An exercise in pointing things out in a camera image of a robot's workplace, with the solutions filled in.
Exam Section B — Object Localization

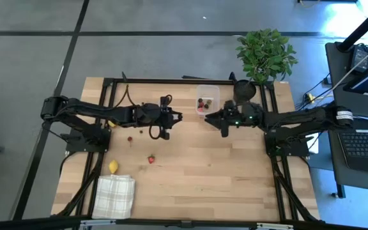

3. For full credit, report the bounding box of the black floor cable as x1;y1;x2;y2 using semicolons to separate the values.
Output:
294;73;335;121

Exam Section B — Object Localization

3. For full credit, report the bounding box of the black plant pot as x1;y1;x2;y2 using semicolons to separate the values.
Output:
233;79;257;104

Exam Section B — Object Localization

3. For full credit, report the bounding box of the white checkered cloth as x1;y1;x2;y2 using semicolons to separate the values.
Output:
91;174;136;220

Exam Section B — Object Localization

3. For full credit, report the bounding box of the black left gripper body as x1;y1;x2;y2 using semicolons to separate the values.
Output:
139;95;174;141

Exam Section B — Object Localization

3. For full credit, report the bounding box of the thin white cord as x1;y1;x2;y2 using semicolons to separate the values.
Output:
329;38;368;92

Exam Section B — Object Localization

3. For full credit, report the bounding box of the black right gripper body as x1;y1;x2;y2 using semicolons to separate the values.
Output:
220;100;265;138

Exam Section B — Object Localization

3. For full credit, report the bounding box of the yellow lemon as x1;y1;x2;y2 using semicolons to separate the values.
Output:
108;160;120;175

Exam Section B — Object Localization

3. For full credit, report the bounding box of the silver frame bracket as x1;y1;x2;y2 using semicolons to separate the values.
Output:
256;222;294;230
80;219;116;228

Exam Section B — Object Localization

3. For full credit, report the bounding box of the black diagonal pole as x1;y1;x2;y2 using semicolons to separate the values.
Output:
336;0;368;52

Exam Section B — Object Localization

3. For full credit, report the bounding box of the clear plastic tupperware container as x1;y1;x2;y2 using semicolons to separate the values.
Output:
195;84;221;116

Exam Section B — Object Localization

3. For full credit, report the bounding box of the black laptop keyboard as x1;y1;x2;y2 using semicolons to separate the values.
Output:
337;127;368;175

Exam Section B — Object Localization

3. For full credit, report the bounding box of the dark grey desk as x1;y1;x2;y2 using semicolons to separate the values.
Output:
325;41;368;118
326;114;368;199

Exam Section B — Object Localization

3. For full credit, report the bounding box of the black power adapter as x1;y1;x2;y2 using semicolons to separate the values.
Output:
349;43;368;73

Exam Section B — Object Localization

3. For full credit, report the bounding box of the green leafy plant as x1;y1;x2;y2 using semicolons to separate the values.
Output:
236;28;299;84

